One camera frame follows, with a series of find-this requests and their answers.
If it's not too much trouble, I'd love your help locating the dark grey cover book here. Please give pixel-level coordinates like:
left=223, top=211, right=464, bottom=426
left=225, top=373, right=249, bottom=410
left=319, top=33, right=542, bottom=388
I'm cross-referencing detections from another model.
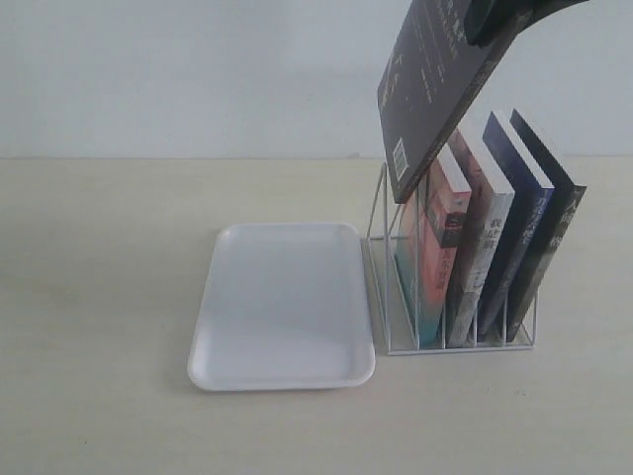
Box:
left=377, top=0, right=574, bottom=204

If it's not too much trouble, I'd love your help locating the dark blue moon book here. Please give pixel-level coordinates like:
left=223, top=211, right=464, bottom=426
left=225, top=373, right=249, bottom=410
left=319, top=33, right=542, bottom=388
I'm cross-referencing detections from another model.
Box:
left=477, top=111, right=554, bottom=340

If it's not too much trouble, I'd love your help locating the grey white spine book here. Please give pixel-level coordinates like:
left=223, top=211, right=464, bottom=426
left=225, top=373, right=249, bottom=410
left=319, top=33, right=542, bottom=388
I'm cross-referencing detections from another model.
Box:
left=447, top=125, right=514, bottom=347

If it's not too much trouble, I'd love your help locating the black spine book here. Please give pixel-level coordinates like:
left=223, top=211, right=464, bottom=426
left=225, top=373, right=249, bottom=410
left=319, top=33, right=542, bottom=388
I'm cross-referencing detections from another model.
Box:
left=505, top=109, right=587, bottom=341

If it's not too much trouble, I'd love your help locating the red teal spine book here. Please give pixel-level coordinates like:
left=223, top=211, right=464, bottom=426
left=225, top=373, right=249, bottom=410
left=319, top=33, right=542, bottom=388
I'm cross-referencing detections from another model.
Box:
left=395, top=146, right=472, bottom=347

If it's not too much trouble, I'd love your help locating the white plastic tray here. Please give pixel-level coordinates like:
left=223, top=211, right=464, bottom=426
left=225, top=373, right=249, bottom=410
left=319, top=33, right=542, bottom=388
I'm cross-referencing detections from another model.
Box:
left=187, top=222, right=376, bottom=392

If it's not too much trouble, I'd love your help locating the white wire book rack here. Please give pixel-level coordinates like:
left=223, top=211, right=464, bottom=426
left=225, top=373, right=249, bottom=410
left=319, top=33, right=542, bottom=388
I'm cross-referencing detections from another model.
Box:
left=362, top=163, right=539, bottom=356

